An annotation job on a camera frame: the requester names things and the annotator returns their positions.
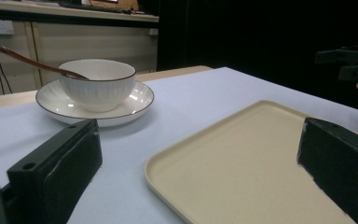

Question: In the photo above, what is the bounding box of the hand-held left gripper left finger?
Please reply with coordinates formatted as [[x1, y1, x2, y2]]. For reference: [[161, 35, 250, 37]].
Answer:
[[7, 119, 103, 224]]

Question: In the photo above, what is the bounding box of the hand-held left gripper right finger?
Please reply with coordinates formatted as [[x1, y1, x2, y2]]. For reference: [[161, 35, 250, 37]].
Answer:
[[296, 117, 358, 224]]

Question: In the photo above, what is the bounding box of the white ribbed bowl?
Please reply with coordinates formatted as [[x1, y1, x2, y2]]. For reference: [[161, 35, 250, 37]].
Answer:
[[58, 58, 137, 113]]

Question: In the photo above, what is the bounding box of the beige rectangular tray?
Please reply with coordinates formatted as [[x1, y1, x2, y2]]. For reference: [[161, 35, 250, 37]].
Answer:
[[144, 99, 358, 224]]

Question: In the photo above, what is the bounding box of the white plate with dark rim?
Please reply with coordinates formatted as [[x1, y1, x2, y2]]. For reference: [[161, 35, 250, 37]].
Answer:
[[34, 78, 155, 128]]

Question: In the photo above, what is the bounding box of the brown wooden spoon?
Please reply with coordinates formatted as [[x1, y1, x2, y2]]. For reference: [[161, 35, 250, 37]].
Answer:
[[0, 45, 90, 81]]

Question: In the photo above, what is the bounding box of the black curtain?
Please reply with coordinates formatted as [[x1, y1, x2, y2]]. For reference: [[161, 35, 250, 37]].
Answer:
[[138, 0, 358, 115]]

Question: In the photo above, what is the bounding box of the white table cover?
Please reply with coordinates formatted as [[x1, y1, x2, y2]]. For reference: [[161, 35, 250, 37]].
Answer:
[[0, 66, 358, 224]]

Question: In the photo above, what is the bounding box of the beige background desk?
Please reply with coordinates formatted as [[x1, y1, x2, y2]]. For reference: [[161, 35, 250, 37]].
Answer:
[[0, 0, 160, 23]]

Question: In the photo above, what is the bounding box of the brown cardboard box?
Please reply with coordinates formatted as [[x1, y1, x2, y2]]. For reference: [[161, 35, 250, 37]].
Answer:
[[89, 0, 140, 11]]

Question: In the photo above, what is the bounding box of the white wall socket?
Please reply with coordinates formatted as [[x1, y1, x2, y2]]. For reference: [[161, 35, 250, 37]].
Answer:
[[0, 19, 15, 35]]

